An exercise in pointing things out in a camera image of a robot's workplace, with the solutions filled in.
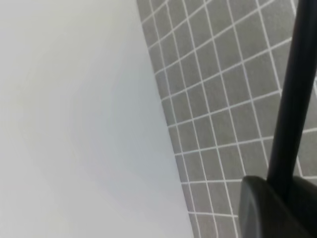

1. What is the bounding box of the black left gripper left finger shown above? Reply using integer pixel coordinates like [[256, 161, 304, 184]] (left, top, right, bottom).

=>
[[238, 176, 317, 238]]

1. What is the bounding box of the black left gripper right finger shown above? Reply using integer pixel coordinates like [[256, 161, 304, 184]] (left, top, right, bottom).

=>
[[288, 177, 317, 228]]

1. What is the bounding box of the black pen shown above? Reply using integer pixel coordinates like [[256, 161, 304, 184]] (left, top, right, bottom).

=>
[[267, 0, 317, 200]]

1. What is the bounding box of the grey grid tablecloth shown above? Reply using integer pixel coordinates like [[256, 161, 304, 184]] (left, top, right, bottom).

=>
[[137, 0, 317, 238]]

